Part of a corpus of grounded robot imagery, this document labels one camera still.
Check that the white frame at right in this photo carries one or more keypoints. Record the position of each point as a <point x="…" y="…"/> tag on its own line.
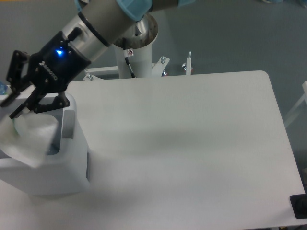
<point x="297" y="108"/>

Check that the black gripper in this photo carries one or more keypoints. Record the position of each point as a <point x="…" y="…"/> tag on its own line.
<point x="51" y="69"/>

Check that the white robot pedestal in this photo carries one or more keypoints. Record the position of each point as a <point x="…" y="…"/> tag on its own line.
<point x="133" y="52"/>

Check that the blue patterned object at left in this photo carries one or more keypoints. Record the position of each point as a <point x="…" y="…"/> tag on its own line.
<point x="3" y="88"/>

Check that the clear plastic wrapper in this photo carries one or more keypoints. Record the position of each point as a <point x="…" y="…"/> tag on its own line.
<point x="27" y="137"/>

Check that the white trash can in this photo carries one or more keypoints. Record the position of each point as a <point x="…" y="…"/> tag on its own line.
<point x="66" y="165"/>

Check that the black device at table edge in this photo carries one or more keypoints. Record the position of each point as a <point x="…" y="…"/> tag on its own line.
<point x="299" y="205"/>

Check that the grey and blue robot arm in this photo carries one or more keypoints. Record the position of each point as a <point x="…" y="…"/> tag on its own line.
<point x="86" y="37"/>

